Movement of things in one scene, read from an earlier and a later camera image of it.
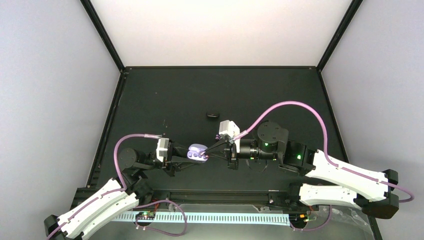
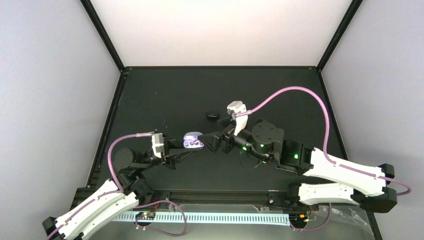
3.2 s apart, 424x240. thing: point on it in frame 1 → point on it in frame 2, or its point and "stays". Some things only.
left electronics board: [147, 215] stays
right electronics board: [295, 218] stays
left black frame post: [97, 23] stays
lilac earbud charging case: [196, 152] → [190, 140]
